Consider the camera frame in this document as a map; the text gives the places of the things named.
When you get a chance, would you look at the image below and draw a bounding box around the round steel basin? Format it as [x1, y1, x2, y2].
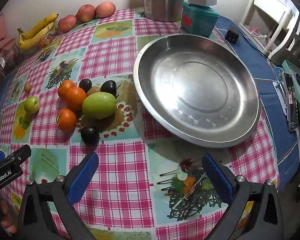
[133, 33, 262, 148]

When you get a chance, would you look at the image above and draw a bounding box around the pink plaid tablecloth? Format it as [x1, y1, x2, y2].
[0, 6, 282, 240]

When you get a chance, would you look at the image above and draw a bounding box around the orange tangerine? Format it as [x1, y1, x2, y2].
[56, 108, 77, 133]
[64, 87, 87, 112]
[57, 79, 76, 98]

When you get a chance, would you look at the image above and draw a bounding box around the small green apple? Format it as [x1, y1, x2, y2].
[24, 96, 39, 114]

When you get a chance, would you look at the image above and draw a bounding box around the pink wrapped package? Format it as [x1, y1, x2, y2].
[0, 12, 22, 80]

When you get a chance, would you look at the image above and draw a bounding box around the large green mango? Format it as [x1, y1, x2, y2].
[82, 92, 116, 119]

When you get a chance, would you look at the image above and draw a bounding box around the teal box red label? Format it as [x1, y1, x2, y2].
[181, 1, 220, 37]

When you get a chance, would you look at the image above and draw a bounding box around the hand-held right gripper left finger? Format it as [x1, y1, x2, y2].
[16, 152, 100, 240]

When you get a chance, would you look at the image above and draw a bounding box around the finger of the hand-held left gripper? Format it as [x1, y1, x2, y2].
[0, 144, 32, 167]

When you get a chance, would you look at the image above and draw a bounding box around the clear plastic container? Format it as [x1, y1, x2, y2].
[27, 25, 60, 49]

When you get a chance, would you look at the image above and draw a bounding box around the person's left hand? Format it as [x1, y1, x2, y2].
[0, 197, 18, 237]

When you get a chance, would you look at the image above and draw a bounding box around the olive-green kiwi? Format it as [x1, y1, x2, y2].
[86, 86, 102, 97]

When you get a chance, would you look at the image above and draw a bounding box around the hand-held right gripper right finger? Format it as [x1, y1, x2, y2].
[202, 152, 285, 240]

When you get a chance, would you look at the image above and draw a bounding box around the white plastic basket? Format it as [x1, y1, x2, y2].
[267, 10, 300, 67]

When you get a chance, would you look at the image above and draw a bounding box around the black phone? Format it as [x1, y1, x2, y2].
[282, 72, 299, 132]

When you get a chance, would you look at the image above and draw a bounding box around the steel thermos kettle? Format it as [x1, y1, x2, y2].
[143, 0, 188, 22]

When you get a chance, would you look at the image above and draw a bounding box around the white wooden chair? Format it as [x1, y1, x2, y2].
[239, 0, 294, 55]

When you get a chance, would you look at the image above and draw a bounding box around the red apple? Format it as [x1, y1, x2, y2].
[58, 15, 77, 33]
[95, 2, 116, 18]
[76, 4, 96, 22]

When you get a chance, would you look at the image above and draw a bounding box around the yellow banana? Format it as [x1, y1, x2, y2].
[17, 21, 55, 50]
[22, 14, 59, 39]

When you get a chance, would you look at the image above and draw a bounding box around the dark purple plum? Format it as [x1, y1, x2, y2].
[79, 78, 93, 93]
[80, 126, 100, 145]
[100, 80, 117, 98]

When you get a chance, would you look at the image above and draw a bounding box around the black power adapter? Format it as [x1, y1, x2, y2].
[225, 26, 240, 43]

